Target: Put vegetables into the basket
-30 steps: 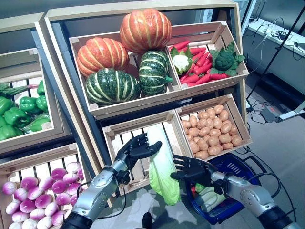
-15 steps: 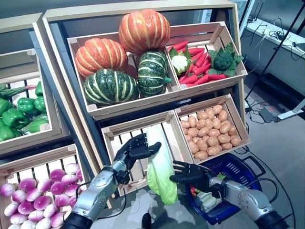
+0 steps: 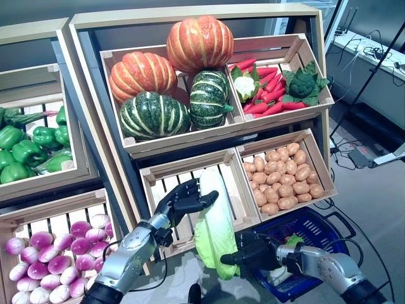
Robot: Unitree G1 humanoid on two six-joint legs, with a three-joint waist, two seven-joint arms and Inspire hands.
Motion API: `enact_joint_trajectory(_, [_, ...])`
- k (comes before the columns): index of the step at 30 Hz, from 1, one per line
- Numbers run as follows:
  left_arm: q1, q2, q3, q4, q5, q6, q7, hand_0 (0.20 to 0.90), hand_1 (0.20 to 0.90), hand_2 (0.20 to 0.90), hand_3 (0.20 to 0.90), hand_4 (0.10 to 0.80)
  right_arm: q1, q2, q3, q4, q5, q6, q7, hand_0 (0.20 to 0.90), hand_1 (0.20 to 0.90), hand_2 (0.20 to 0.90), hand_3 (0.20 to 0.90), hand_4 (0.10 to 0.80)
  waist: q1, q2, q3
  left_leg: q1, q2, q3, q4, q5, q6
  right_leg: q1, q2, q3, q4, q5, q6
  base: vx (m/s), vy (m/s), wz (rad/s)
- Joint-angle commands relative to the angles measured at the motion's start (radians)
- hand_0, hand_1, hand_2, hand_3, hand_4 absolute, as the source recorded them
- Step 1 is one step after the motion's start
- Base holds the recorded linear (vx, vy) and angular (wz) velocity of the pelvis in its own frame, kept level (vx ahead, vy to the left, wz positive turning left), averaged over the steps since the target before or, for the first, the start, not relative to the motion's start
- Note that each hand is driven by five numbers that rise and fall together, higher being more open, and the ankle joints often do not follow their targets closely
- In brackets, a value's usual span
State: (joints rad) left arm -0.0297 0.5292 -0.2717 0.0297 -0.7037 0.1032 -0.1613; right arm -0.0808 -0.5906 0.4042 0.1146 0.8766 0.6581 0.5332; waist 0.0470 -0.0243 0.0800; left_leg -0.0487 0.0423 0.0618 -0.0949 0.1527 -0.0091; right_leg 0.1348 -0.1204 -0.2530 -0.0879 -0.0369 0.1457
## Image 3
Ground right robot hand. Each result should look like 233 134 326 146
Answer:
220 232 282 279

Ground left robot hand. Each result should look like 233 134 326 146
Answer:
153 178 220 227

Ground large napa cabbage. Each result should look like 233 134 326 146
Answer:
193 168 241 281

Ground blue plastic shopping basket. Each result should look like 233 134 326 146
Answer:
251 207 365 303

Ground wooden slatted crate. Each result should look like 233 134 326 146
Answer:
139 147 262 259

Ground wooden pumpkin crate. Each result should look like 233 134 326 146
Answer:
99 44 246 156

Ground left black robot foot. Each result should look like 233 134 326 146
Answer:
188 283 203 304

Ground wooden potato crate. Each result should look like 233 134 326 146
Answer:
235 128 338 222

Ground green bell pepper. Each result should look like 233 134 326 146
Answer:
54 125 72 149
0 125 28 151
11 139 48 168
56 106 68 127
40 154 74 174
0 161 37 185
32 125 58 148
0 148 16 172

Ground orange pumpkin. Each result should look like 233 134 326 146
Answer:
109 51 178 105
166 15 235 76

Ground wooden turnip crate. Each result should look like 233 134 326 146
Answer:
0 188 121 304

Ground wooden pepper crate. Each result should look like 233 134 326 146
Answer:
0 63 92 199

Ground white cauliflower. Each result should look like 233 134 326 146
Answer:
230 65 261 104

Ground wooden carrot crate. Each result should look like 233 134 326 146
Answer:
226 33 335 126

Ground dark power adapter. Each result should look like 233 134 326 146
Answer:
347 146 378 169

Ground white floor device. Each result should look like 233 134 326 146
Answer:
373 151 405 166

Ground green broccoli with leaves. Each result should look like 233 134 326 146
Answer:
281 60 332 107

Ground dark leafy greens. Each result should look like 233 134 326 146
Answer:
0 106 45 127

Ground wooden display shelf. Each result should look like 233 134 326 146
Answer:
68 4 333 286
0 17 105 219

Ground black tripod pole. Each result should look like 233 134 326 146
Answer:
328 27 405 139

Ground white counter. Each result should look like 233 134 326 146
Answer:
327 31 405 105

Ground router with antennas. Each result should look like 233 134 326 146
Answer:
335 8 360 36

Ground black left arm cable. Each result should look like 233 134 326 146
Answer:
103 237 169 291

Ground black cable tangle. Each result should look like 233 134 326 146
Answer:
362 30 399 61

